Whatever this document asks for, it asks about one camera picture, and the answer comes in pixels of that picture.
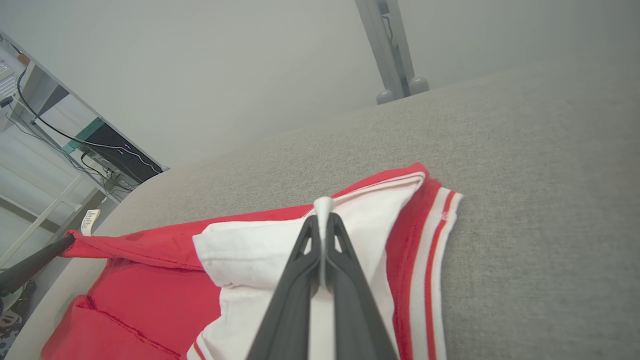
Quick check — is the black power cable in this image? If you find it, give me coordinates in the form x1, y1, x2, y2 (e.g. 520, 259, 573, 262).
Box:
15, 70, 161, 173

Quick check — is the red basketball jersey white trim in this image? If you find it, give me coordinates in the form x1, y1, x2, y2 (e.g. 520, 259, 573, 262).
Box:
40, 162, 463, 360

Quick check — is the white shelf rack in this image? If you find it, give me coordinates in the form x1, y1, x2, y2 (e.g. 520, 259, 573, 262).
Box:
0, 30, 126, 266

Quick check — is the black computer case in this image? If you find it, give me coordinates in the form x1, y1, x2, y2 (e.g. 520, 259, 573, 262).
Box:
65, 120, 165, 185

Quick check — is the grey partition end frame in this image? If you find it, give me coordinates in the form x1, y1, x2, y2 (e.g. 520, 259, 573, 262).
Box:
0, 31, 171, 173

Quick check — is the grey partition post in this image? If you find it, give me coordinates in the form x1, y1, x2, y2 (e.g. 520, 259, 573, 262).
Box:
355, 0, 430, 105

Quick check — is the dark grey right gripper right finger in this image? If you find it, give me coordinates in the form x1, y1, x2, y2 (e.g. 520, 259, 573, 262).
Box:
325, 212, 399, 360

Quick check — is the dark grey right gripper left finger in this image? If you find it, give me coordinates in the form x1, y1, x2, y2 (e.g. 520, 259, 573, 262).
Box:
247, 215, 325, 360

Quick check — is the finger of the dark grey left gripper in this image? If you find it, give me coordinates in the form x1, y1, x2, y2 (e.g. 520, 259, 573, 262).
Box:
0, 237, 76, 298
0, 234, 75, 286

